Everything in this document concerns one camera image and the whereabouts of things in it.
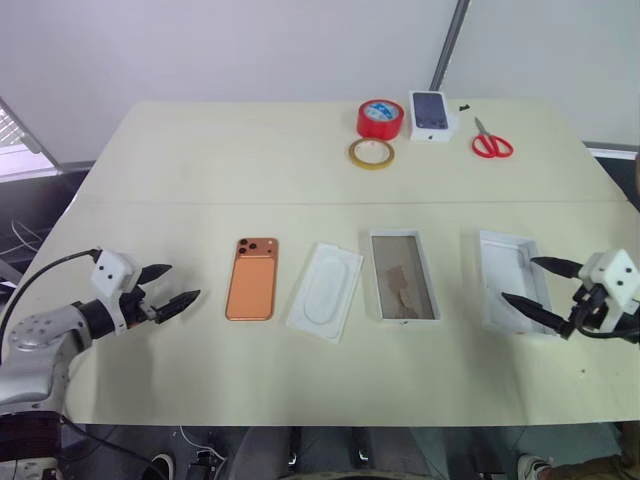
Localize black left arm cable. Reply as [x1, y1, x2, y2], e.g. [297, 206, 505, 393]
[0, 248, 104, 351]

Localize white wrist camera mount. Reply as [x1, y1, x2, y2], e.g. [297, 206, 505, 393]
[579, 248, 640, 334]
[90, 249, 143, 335]

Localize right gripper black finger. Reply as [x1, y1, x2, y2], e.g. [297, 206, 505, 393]
[501, 292, 572, 342]
[528, 256, 584, 280]

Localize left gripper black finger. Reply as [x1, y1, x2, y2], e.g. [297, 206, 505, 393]
[154, 289, 203, 325]
[139, 263, 174, 289]

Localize white moulded insert tray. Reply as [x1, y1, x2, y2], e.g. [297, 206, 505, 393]
[285, 242, 365, 345]

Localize white box base brown interior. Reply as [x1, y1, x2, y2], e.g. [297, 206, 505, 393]
[368, 228, 445, 327]

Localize white sneaker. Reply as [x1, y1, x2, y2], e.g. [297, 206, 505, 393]
[517, 452, 552, 480]

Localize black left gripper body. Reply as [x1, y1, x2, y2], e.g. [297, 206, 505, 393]
[119, 284, 161, 331]

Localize orange smartphone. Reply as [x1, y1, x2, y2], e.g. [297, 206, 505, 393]
[223, 237, 279, 322]

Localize grey metal pole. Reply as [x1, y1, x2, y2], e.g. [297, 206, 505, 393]
[430, 0, 472, 94]

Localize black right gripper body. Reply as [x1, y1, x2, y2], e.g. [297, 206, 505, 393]
[564, 282, 609, 335]

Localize red handled scissors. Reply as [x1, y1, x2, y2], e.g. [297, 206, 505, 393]
[471, 116, 515, 160]

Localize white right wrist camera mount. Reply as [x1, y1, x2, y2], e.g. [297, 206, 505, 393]
[579, 248, 640, 334]

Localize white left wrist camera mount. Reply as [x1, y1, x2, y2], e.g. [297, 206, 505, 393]
[90, 249, 143, 335]

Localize white floor cables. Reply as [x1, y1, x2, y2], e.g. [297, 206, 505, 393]
[9, 214, 45, 252]

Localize black shoe white sole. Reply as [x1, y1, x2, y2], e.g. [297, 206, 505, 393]
[149, 452, 177, 480]

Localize white boxed smartphone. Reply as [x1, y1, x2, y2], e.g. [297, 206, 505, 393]
[408, 89, 461, 145]

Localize yellow tape roll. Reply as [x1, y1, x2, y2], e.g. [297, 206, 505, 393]
[347, 138, 396, 173]

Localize red tape roll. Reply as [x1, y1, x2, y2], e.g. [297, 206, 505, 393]
[356, 98, 404, 140]

